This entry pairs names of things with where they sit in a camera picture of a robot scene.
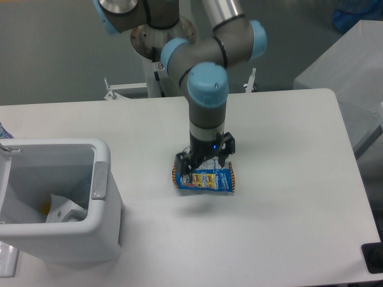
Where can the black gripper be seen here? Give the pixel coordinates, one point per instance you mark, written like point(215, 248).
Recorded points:
point(200, 151)

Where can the blue snack wrapper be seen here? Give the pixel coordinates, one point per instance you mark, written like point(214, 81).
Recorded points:
point(208, 177)

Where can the white plastic packaging trash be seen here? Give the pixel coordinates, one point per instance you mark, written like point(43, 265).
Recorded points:
point(65, 210)

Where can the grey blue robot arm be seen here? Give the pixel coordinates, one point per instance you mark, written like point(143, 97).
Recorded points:
point(199, 69)

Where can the white trash can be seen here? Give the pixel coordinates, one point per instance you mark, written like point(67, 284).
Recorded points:
point(78, 169)

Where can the white covered box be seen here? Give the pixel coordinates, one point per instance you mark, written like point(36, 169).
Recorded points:
point(352, 69)

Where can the black device at table edge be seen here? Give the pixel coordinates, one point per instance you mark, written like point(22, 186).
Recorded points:
point(372, 253)

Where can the blue bag in corner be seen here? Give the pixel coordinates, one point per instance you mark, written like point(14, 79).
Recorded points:
point(348, 13)

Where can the blue white package left edge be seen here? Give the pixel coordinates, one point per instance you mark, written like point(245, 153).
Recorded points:
point(4, 134)

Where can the white table frame bracket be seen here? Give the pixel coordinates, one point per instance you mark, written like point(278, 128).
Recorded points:
point(137, 90)

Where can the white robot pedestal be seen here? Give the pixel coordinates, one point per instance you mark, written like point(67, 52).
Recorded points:
point(149, 59)

